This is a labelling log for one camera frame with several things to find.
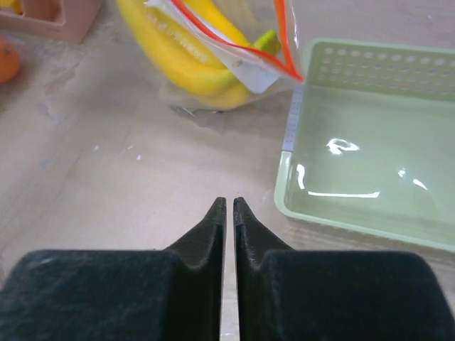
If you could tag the pale green perforated basket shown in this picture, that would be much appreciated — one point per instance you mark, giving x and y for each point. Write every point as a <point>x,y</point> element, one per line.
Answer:
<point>369,145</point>

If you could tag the yellow banana bunch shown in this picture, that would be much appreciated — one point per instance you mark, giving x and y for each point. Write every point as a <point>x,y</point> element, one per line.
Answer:
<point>192,57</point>

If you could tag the orange fruit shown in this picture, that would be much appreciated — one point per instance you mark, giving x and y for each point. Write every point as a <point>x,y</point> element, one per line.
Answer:
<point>10,63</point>

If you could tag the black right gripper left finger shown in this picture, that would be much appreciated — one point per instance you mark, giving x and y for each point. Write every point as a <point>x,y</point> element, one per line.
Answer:
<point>168,294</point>

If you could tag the peach plastic desk organizer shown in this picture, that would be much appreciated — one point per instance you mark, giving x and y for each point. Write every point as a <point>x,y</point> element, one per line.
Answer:
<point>67,20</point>

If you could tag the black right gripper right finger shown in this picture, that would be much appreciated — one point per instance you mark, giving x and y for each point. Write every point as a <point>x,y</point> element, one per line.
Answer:
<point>289,294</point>

